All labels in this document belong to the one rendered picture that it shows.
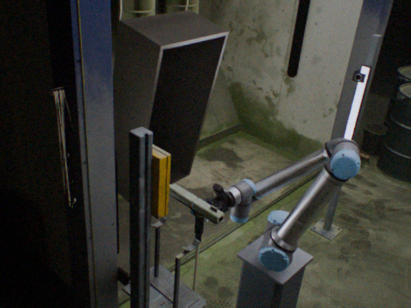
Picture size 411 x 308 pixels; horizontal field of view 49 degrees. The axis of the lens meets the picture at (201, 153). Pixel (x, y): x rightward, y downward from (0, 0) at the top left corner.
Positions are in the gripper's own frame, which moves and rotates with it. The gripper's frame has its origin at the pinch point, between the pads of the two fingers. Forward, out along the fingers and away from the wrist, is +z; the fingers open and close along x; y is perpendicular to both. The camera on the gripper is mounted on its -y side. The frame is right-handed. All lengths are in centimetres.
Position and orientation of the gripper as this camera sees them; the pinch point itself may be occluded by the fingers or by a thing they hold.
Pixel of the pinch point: (198, 212)
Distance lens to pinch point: 193.8
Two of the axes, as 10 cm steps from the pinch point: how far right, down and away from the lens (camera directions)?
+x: -7.2, -3.8, 5.8
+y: -0.7, 8.8, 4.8
